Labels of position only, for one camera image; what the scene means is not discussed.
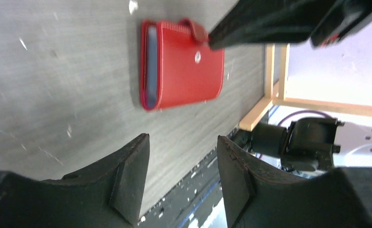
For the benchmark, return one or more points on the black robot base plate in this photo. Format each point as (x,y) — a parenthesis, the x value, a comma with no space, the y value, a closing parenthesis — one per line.
(191,201)

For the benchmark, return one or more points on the wooden frame rack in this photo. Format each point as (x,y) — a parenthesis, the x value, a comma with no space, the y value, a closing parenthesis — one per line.
(307,95)

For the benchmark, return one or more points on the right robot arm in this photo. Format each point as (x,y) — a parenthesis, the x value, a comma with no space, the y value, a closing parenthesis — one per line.
(308,144)

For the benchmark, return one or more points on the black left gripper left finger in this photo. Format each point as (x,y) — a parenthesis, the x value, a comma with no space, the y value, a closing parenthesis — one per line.
(105,194)

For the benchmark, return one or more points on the red card holder wallet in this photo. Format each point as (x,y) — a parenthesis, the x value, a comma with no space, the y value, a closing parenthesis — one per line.
(177,66)

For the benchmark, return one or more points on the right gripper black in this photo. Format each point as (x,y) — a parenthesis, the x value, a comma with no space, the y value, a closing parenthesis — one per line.
(325,22)

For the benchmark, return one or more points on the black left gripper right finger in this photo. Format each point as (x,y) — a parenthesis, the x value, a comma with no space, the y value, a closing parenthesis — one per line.
(258,195)

